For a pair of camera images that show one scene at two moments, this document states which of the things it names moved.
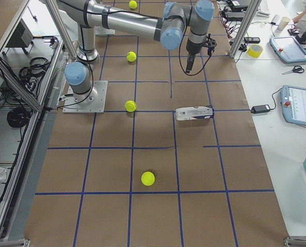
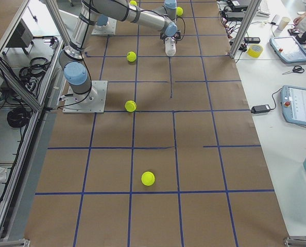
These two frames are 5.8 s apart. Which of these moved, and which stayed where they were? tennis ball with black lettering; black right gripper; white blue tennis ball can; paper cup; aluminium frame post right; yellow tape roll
Moved: black right gripper; white blue tennis ball can
Stayed: yellow tape roll; paper cup; aluminium frame post right; tennis ball with black lettering
